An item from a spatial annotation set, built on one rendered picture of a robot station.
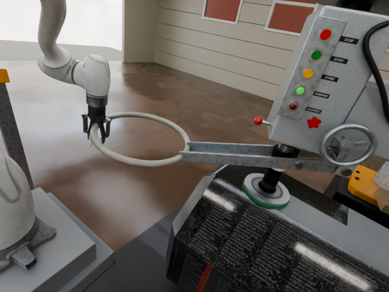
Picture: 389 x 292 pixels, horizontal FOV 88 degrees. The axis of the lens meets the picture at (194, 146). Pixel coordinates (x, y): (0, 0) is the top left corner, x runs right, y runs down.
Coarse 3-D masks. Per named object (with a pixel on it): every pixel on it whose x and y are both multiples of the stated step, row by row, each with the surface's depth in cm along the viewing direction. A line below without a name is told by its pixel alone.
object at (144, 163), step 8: (120, 112) 112; (128, 112) 115; (136, 112) 117; (104, 120) 102; (160, 120) 120; (96, 128) 93; (176, 128) 117; (96, 136) 88; (184, 136) 111; (96, 144) 84; (104, 152) 82; (112, 152) 81; (120, 160) 80; (128, 160) 80; (136, 160) 81; (144, 160) 82; (152, 160) 84; (160, 160) 85; (168, 160) 87; (176, 160) 90
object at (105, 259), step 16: (64, 208) 76; (80, 224) 72; (96, 240) 68; (112, 256) 66; (80, 272) 59; (96, 272) 62; (112, 272) 70; (64, 288) 55; (80, 288) 58; (96, 288) 65; (112, 288) 75
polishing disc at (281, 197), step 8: (248, 176) 100; (256, 176) 101; (248, 184) 94; (256, 184) 95; (280, 184) 99; (248, 192) 91; (256, 192) 90; (264, 192) 91; (280, 192) 93; (288, 192) 94; (264, 200) 86; (272, 200) 87; (280, 200) 88; (288, 200) 89
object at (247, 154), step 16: (192, 144) 102; (208, 144) 99; (224, 144) 97; (240, 144) 94; (256, 144) 93; (192, 160) 93; (208, 160) 90; (224, 160) 88; (240, 160) 86; (256, 160) 84; (272, 160) 82; (288, 160) 80; (304, 160) 78; (320, 160) 76
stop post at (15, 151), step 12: (0, 72) 114; (0, 84) 118; (0, 96) 120; (0, 108) 122; (0, 120) 125; (12, 120) 130; (12, 132) 132; (12, 144) 135; (12, 156) 139; (24, 156) 144; (24, 168) 148
